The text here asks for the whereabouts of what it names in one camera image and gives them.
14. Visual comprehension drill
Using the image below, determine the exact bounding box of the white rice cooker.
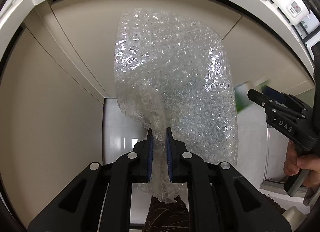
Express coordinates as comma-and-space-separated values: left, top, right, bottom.
272, 0, 311, 26

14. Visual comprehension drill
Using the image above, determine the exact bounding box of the person's right hand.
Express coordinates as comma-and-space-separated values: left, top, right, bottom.
284, 141, 320, 190

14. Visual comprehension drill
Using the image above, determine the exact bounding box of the white microwave oven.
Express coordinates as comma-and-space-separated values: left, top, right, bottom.
295, 12, 319, 48

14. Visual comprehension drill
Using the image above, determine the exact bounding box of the green white drink carton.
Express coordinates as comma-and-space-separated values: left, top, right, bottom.
234, 80, 270, 113

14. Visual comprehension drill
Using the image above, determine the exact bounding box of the bubble wrap sheet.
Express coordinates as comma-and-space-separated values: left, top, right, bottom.
114, 8, 238, 203

